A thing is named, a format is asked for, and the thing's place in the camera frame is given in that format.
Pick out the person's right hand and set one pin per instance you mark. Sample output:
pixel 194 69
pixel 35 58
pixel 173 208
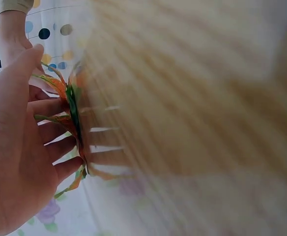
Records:
pixel 10 52

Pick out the person's left hand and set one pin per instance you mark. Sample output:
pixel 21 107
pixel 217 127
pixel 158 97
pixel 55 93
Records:
pixel 8 152

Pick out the person's left thumb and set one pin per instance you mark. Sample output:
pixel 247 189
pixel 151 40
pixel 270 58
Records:
pixel 19 71

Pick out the person's right fingers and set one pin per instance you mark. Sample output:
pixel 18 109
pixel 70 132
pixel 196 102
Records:
pixel 47 82

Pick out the orange green artificial leaves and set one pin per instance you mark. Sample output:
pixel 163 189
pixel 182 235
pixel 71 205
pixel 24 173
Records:
pixel 72 103

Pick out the person's right forearm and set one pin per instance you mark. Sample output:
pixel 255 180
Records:
pixel 13 24

